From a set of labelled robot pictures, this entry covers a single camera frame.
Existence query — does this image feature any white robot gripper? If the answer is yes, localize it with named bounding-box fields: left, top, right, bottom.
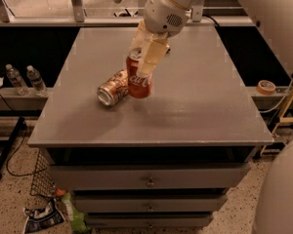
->
left=130, top=0, right=190, bottom=77

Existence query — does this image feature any red coke can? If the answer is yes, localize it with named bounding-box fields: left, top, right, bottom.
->
left=126, top=48, right=152, bottom=98

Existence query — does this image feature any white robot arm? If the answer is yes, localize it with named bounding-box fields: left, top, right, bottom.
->
left=134, top=0, right=293, bottom=234

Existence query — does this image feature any orange soda can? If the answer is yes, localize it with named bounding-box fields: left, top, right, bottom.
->
left=97, top=69, right=128, bottom=106

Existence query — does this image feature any metal railing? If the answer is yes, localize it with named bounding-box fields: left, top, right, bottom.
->
left=0, top=0, right=253, bottom=26

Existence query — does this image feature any right clear water bottle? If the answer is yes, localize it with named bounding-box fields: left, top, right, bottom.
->
left=26, top=65, right=48, bottom=97

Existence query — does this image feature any clear water bottle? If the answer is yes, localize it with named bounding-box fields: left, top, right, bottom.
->
left=6, top=64, right=28, bottom=96
left=26, top=65, right=48, bottom=97

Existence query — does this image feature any grey drawer cabinet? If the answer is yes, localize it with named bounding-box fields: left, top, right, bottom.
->
left=27, top=25, right=273, bottom=231

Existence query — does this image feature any tan tape roll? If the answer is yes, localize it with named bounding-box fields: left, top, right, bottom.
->
left=256, top=80, right=275, bottom=96

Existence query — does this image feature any top grey drawer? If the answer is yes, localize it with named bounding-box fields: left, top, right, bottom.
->
left=51, top=163, right=250, bottom=190

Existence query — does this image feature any grey drawer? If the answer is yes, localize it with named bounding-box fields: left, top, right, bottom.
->
left=86, top=214, right=213, bottom=228
left=51, top=163, right=250, bottom=190
left=74, top=195, right=227, bottom=214

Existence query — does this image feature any left clear water bottle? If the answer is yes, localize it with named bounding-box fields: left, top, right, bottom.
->
left=6, top=64, right=28, bottom=96

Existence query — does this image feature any middle grey drawer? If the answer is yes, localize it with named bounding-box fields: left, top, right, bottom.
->
left=74, top=195, right=227, bottom=214

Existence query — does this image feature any bottom grey drawer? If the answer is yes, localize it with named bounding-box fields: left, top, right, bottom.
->
left=86, top=214, right=213, bottom=228

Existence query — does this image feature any green plastic bottle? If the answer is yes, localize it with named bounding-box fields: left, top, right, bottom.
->
left=62, top=192, right=91, bottom=234

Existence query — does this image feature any black pole on floor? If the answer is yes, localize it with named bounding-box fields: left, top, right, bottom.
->
left=0, top=117, right=26, bottom=179

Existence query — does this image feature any black chip bag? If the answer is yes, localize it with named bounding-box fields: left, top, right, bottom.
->
left=23, top=199, right=65, bottom=234

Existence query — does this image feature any black floor cable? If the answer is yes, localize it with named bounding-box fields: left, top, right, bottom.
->
left=0, top=81, right=48, bottom=177

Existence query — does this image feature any wire mesh basket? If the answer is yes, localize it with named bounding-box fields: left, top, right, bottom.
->
left=30, top=151, right=56, bottom=198

